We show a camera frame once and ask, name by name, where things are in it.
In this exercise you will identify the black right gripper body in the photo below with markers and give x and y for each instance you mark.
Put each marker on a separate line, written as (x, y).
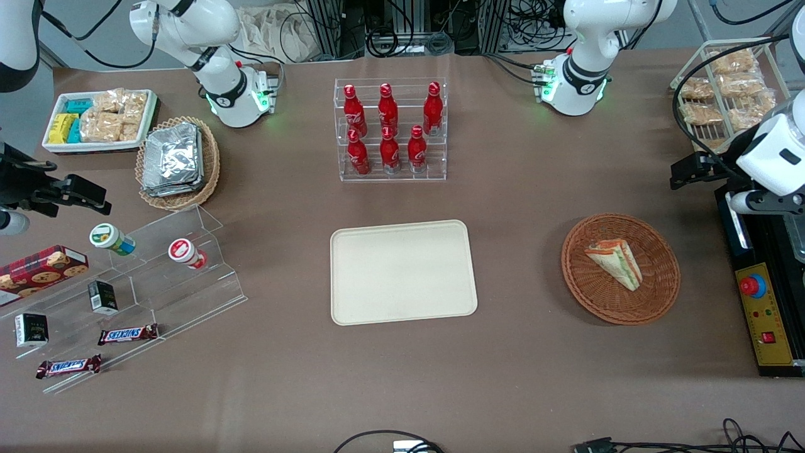
(24, 184)

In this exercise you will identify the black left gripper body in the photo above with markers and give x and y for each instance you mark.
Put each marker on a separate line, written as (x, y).
(724, 165)

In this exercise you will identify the triangle sandwich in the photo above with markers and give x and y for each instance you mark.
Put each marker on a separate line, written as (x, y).
(617, 263)

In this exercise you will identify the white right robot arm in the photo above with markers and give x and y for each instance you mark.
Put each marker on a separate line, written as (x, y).
(188, 25)

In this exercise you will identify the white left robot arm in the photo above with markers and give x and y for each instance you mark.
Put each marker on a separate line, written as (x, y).
(585, 38)

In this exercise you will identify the white rectangular snack tray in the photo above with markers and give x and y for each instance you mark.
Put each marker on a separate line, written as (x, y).
(94, 147)

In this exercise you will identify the light oval wicker basket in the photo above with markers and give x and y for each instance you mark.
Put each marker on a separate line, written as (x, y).
(210, 170)

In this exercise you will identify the brown round wicker basket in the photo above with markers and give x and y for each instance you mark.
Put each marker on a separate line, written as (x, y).
(604, 296)

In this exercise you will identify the cream plastic tray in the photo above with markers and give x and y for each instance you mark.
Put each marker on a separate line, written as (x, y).
(390, 277)

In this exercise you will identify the green lid yogurt cup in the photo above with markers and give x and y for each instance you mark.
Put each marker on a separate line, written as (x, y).
(110, 238)

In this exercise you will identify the clear bag of puffed snacks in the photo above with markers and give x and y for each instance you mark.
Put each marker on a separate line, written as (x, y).
(742, 85)
(701, 113)
(695, 88)
(745, 114)
(731, 61)

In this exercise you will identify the teal snack pack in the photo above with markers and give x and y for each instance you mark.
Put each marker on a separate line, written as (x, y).
(78, 106)
(74, 131)

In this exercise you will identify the yellow snack pack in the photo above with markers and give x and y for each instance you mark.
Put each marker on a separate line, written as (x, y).
(63, 119)
(58, 134)

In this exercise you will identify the clear bag of crackers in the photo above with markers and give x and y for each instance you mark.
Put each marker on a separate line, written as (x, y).
(108, 100)
(135, 106)
(100, 127)
(130, 131)

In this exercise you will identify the red plaid cookie box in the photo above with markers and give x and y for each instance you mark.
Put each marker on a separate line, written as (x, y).
(38, 274)

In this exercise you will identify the silver foil pouch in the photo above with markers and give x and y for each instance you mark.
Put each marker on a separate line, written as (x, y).
(171, 154)
(173, 192)

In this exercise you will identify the small black carton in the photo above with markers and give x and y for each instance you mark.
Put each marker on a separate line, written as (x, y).
(31, 330)
(102, 297)

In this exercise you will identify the steel pan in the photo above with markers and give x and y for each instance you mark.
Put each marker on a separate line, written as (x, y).
(795, 239)

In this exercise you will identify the red lid yogurt cup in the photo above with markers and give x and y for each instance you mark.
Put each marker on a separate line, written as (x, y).
(184, 251)

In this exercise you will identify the red emergency stop button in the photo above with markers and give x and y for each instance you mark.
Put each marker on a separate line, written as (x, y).
(753, 285)

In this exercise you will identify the clear acrylic stepped shelf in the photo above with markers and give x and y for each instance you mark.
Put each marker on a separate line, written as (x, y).
(176, 296)

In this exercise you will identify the snickers bar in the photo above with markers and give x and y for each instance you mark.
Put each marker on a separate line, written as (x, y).
(68, 366)
(127, 335)

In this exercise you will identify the black machine with yellow panel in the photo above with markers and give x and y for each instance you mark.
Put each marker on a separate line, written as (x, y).
(764, 327)

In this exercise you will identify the beige cloth bag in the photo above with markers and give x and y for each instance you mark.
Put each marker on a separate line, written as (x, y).
(277, 34)

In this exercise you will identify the red cola bottle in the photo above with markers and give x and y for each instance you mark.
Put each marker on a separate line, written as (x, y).
(390, 153)
(433, 110)
(358, 156)
(417, 151)
(388, 110)
(354, 113)

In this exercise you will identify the clear acrylic bottle rack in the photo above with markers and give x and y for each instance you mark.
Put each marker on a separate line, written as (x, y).
(402, 176)

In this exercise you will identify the white plug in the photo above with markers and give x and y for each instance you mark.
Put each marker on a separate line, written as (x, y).
(409, 447)

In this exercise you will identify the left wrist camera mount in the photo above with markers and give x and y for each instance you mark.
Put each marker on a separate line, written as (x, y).
(742, 201)

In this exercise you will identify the aluminium frame post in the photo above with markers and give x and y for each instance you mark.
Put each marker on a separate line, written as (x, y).
(327, 25)
(497, 25)

